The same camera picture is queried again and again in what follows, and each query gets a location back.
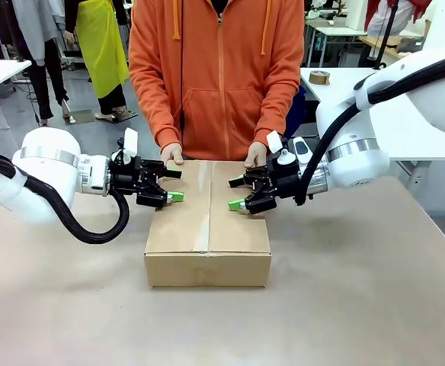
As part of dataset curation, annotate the black tripod pole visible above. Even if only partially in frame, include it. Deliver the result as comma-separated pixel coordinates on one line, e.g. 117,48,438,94
370,0,401,70

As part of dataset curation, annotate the person's left forearm orange sleeve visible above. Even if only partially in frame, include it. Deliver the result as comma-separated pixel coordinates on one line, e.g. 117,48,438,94
252,75,302,149

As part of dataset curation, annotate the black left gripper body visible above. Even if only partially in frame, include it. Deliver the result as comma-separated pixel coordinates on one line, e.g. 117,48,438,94
108,155,163,197

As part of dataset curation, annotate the person in yellow apron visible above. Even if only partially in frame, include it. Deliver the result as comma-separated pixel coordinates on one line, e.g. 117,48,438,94
63,0,138,124

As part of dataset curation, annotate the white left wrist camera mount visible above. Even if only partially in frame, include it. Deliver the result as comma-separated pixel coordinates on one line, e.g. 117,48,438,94
111,127,139,165

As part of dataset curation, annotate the person's right forearm orange sleeve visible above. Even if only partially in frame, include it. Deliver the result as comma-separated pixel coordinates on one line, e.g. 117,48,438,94
140,83,184,153

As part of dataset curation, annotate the person in red top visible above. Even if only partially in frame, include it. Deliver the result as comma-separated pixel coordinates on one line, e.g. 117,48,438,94
363,0,434,36

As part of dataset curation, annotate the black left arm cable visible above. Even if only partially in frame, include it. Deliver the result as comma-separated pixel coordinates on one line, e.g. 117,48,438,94
0,149,132,246

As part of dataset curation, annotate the person's left hand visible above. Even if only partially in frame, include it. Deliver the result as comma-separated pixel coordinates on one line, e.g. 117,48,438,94
243,141,268,169

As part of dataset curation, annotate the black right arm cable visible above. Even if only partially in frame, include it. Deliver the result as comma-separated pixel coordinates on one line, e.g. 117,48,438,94
293,48,445,207

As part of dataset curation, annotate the person's right hand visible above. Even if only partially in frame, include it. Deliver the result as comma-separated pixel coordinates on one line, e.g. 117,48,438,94
160,141,186,166

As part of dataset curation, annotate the person in orange hoodie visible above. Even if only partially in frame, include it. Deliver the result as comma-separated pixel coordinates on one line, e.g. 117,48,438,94
128,0,306,162

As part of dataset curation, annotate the dark floor plate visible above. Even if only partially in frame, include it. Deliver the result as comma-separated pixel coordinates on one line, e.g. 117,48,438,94
66,109,95,126

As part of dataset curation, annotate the wooden background table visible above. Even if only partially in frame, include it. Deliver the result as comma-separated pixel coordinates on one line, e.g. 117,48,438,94
359,34,424,62

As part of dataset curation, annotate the person in black trousers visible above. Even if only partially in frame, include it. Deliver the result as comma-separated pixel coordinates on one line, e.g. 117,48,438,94
11,0,72,127

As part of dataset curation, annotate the brown packing tape roll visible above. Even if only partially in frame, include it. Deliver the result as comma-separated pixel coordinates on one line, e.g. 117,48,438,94
308,69,331,85

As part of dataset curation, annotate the large white work table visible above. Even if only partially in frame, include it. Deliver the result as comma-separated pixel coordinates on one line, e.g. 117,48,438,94
299,66,445,162

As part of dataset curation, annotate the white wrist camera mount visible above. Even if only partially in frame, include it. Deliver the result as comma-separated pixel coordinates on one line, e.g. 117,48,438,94
265,130,296,166
111,127,139,165

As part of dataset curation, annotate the brown cardboard box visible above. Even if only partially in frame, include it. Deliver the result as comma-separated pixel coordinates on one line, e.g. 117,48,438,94
143,159,273,289

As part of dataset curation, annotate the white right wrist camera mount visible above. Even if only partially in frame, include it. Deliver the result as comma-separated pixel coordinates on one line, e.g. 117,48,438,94
265,130,296,166

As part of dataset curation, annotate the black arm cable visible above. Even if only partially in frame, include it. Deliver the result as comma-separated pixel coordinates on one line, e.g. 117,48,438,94
293,48,445,207
0,149,132,246

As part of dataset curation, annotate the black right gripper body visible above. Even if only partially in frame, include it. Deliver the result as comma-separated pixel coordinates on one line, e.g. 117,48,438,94
260,152,303,200

